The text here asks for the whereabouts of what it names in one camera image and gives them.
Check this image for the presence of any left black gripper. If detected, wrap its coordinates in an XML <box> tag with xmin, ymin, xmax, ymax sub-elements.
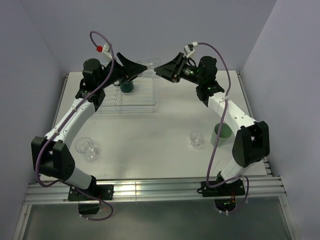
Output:
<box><xmin>97</xmin><ymin>52</ymin><xmax>146</xmax><ymax>90</ymax></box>

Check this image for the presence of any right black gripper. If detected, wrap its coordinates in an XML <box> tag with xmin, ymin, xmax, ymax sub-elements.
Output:
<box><xmin>154</xmin><ymin>52</ymin><xmax>204</xmax><ymax>86</ymax></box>

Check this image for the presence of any dark teal mug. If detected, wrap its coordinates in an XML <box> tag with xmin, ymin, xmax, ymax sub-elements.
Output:
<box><xmin>119</xmin><ymin>81</ymin><xmax>134</xmax><ymax>94</ymax></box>

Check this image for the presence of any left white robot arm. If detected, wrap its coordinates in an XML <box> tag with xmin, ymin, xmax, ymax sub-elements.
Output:
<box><xmin>31</xmin><ymin>53</ymin><xmax>148</xmax><ymax>200</ymax></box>

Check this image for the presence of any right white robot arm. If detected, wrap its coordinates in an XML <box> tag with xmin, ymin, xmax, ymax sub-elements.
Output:
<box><xmin>154</xmin><ymin>53</ymin><xmax>270</xmax><ymax>195</ymax></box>

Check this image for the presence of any clear acrylic dish rack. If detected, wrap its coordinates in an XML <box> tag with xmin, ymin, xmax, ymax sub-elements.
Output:
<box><xmin>95</xmin><ymin>76</ymin><xmax>160</xmax><ymax>115</ymax></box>

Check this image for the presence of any small clear glass right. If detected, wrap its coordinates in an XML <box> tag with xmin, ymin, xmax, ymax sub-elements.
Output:
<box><xmin>189</xmin><ymin>131</ymin><xmax>203</xmax><ymax>147</ymax></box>

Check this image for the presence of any light green plastic cup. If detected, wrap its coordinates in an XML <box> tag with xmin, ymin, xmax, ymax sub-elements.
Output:
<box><xmin>210</xmin><ymin>123</ymin><xmax>233</xmax><ymax>147</ymax></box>

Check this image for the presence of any black box under left base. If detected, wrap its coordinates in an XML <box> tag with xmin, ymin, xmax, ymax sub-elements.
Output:
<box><xmin>78</xmin><ymin>203</ymin><xmax>100</xmax><ymax>216</ymax></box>

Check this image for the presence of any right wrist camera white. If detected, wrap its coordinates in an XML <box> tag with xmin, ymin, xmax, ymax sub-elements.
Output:
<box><xmin>184</xmin><ymin>41</ymin><xmax>198</xmax><ymax>58</ymax></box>

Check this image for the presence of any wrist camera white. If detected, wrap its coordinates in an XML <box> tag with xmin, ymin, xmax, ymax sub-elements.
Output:
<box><xmin>96</xmin><ymin>43</ymin><xmax>113</xmax><ymax>61</ymax></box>
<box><xmin>184</xmin><ymin>41</ymin><xmax>198</xmax><ymax>58</ymax></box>

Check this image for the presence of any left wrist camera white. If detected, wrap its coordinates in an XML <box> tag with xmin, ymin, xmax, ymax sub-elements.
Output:
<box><xmin>96</xmin><ymin>43</ymin><xmax>113</xmax><ymax>61</ymax></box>

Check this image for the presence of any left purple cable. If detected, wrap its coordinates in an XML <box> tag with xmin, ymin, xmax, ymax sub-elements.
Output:
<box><xmin>34</xmin><ymin>30</ymin><xmax>115</xmax><ymax>222</ymax></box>

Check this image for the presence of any purple cable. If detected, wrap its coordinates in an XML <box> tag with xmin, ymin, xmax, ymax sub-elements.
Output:
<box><xmin>34</xmin><ymin>30</ymin><xmax>115</xmax><ymax>222</ymax></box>
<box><xmin>196</xmin><ymin>41</ymin><xmax>250</xmax><ymax>214</ymax></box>

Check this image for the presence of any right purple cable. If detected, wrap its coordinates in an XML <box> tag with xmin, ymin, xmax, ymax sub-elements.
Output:
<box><xmin>196</xmin><ymin>41</ymin><xmax>250</xmax><ymax>214</ymax></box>

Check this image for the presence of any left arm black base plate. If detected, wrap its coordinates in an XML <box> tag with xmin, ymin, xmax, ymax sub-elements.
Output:
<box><xmin>67</xmin><ymin>184</ymin><xmax>114</xmax><ymax>202</ymax></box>

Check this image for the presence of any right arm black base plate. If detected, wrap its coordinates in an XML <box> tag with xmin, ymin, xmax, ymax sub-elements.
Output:
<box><xmin>197</xmin><ymin>179</ymin><xmax>246</xmax><ymax>197</ymax></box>

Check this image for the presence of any aluminium rail frame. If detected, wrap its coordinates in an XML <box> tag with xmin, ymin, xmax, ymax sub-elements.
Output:
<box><xmin>14</xmin><ymin>78</ymin><xmax>301</xmax><ymax>240</ymax></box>

